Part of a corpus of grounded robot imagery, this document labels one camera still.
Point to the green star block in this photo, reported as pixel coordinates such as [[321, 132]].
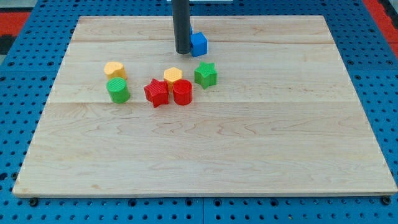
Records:
[[205, 75]]

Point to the red star block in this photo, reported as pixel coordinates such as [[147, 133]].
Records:
[[157, 92]]

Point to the yellow hexagon block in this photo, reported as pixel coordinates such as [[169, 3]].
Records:
[[171, 75]]

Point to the yellow heart block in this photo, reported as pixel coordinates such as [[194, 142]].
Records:
[[114, 70]]

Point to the red cylinder block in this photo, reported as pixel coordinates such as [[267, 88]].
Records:
[[182, 91]]

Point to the blue cube block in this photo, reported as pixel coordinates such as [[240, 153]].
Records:
[[198, 43]]

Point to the light wooden board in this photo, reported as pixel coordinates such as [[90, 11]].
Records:
[[283, 120]]

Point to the green cylinder block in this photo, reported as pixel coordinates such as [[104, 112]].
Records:
[[118, 90]]

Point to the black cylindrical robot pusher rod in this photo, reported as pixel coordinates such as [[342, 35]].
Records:
[[181, 21]]

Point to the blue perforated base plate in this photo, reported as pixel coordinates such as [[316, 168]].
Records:
[[34, 38]]

